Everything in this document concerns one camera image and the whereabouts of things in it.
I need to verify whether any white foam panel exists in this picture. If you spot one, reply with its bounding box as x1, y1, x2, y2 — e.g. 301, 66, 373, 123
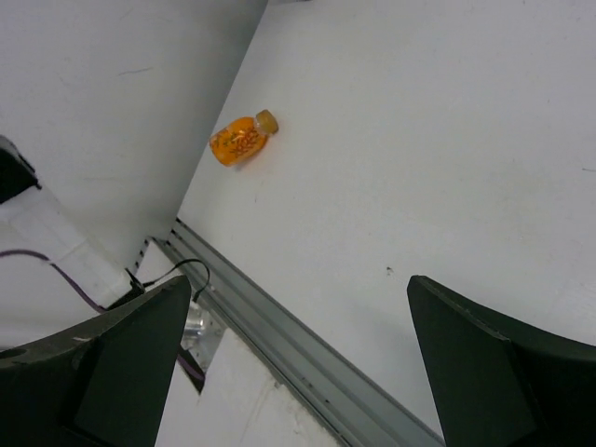
156, 330, 338, 447

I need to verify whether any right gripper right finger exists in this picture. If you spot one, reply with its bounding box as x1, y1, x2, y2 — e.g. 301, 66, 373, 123
407, 276, 595, 446

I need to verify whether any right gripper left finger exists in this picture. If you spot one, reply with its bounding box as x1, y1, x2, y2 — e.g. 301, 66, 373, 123
1, 276, 191, 446

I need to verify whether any orange bottle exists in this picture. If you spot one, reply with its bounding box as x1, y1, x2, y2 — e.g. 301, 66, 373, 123
209, 110, 278, 167

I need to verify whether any thin black cable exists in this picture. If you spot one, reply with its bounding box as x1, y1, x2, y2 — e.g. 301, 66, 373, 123
123, 258, 211, 302

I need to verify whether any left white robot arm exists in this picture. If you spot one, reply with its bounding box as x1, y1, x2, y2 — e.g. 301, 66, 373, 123
1, 136, 145, 313

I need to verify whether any aluminium front rail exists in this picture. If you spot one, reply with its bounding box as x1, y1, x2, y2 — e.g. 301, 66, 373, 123
155, 220, 444, 446

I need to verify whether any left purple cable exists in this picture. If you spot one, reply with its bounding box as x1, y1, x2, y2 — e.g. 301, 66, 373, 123
0, 250, 206, 383

